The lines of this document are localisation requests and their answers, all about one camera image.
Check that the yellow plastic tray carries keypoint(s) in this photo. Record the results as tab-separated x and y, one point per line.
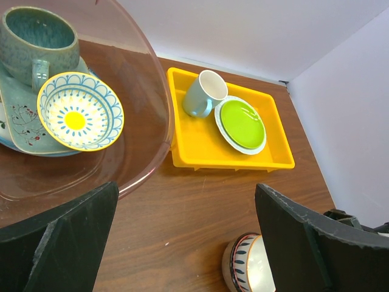
198	143

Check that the teal glazed mug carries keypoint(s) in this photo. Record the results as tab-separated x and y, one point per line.
37	44

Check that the lime green small plate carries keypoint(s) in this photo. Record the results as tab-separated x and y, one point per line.
242	123

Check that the white scalloped plate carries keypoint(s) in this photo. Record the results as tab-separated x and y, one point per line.
227	137

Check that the beige black rimmed bowl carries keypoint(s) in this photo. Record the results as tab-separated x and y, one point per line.
226	264

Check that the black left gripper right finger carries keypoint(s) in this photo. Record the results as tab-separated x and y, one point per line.
308	251

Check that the light blue ceramic mug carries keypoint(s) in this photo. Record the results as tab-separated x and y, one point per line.
206	92

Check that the yellow rimmed bowl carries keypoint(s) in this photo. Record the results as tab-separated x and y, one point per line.
80	111

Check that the transparent pink plastic bin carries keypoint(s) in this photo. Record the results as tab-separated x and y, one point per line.
115	48

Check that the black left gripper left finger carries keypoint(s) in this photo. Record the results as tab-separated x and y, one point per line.
60	249

